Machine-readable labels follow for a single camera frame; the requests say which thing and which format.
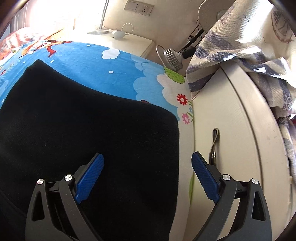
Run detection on striped nautical cloth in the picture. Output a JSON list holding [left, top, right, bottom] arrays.
[[186, 1, 295, 176]]

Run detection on white bedside table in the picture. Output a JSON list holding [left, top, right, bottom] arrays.
[[72, 31, 155, 58]]

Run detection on silver ribbed spotlight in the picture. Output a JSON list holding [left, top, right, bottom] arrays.
[[156, 45, 196, 72]]

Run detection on black pants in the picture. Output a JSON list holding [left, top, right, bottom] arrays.
[[1, 60, 179, 240]]

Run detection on blue cartoon bed sheet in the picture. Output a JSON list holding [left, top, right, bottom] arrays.
[[1, 40, 194, 240]]

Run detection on wall switch and socket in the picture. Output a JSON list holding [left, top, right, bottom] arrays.
[[124, 0, 154, 16]]

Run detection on desk lamp with base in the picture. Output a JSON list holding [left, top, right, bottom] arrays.
[[88, 0, 109, 35]]

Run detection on white cabinet with handle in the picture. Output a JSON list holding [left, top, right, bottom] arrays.
[[193, 61, 295, 240]]

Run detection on pink floral bedspread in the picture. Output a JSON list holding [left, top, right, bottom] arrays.
[[1, 27, 43, 60]]

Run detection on round silver lamp head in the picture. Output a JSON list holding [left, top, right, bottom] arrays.
[[198, 0, 234, 33]]

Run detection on white charger with cable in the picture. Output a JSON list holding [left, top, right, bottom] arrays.
[[111, 23, 134, 39]]

